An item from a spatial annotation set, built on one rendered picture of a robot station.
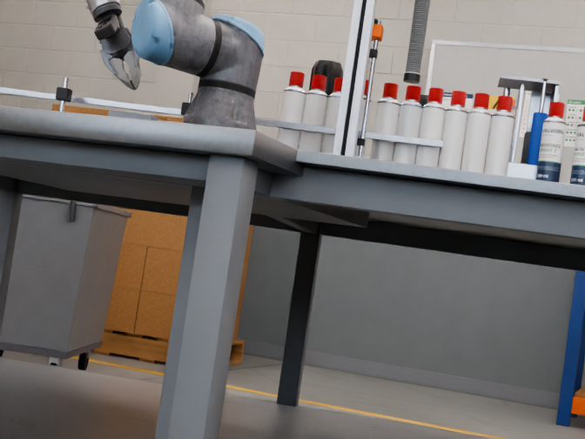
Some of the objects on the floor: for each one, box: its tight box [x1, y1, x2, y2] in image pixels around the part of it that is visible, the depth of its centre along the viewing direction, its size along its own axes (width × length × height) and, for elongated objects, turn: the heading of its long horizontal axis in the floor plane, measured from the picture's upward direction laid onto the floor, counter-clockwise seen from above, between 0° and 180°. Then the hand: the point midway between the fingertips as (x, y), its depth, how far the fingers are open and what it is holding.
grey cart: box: [0, 194, 131, 370], centre depth 467 cm, size 89×63×96 cm
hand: (132, 84), depth 244 cm, fingers closed
